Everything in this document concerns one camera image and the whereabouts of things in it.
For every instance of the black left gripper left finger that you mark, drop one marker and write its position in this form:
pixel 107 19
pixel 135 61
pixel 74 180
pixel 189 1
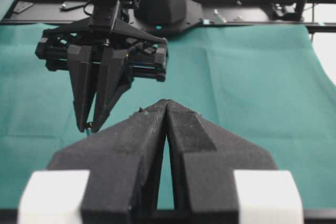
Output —
pixel 124 162

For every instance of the black aluminium rail frame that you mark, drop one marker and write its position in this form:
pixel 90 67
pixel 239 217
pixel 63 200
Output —
pixel 216 13

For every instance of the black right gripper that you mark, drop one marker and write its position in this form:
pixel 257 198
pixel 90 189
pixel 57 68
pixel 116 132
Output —
pixel 77 44

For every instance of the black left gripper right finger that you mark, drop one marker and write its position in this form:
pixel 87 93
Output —
pixel 203 157

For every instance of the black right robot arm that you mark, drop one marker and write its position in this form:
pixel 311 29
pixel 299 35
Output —
pixel 160 18

